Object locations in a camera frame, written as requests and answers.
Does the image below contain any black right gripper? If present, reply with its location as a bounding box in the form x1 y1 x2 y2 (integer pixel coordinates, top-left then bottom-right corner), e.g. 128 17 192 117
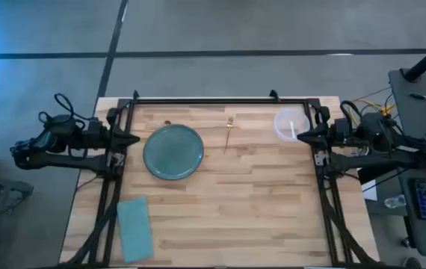
297 117 354 149

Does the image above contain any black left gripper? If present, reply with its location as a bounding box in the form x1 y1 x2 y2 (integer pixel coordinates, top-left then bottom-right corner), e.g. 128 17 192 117
84 119 141 151

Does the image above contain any gold metal spoon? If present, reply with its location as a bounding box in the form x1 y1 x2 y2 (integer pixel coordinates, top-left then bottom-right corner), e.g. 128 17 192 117
223 116 235 155

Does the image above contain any clear plastic cup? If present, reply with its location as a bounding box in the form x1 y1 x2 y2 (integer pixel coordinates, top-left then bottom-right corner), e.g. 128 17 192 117
273 108 312 143

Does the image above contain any teal round ceramic plate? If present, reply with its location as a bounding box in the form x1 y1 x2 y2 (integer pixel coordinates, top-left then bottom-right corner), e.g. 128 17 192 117
143 123 205 182

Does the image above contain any white paper sheet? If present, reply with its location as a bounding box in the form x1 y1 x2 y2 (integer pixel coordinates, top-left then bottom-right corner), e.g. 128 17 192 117
361 179 379 202

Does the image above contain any teal folded cloth napkin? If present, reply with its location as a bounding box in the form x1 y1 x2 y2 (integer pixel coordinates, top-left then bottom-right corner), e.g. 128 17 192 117
116 196 155 265

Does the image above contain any grey side desk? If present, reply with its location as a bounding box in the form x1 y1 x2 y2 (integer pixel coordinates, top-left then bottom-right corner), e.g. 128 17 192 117
388 68 426 167

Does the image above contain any clear plastic bottle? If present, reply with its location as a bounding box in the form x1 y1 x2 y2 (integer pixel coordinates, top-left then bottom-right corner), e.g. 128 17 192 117
383 194 407 210

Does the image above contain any grey metal stand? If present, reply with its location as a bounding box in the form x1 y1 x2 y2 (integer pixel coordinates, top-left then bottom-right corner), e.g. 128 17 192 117
0 167 35 262

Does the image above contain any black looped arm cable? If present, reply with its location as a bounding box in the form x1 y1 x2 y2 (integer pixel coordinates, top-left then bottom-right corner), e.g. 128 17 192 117
37 92 89 126

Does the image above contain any yellow cable bundle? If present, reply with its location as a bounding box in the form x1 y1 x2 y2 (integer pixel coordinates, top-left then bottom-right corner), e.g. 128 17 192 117
350 87 398 117

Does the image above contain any black metal table frame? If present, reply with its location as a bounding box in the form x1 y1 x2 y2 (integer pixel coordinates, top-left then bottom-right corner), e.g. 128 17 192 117
69 89 377 268

